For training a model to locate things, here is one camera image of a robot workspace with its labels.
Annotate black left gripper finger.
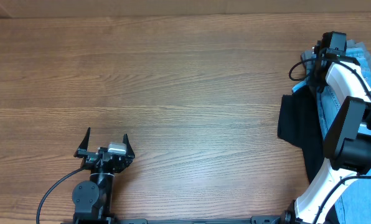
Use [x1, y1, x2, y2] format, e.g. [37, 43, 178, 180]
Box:
[78, 127, 91, 151]
[123, 134, 134, 156]

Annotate light blue denim jeans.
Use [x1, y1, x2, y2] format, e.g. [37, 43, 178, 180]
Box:
[316, 46, 371, 224]

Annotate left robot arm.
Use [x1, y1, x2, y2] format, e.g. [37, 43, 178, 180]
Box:
[72, 129, 135, 223]

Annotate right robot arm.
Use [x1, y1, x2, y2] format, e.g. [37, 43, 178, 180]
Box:
[278, 31, 371, 223]

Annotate gray trousers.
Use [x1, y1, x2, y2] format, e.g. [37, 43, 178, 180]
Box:
[301, 40, 371, 74]

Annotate black garment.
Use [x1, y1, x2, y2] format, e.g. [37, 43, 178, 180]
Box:
[277, 86, 324, 182]

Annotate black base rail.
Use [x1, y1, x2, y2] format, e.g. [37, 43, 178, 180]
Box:
[65, 215, 291, 224]

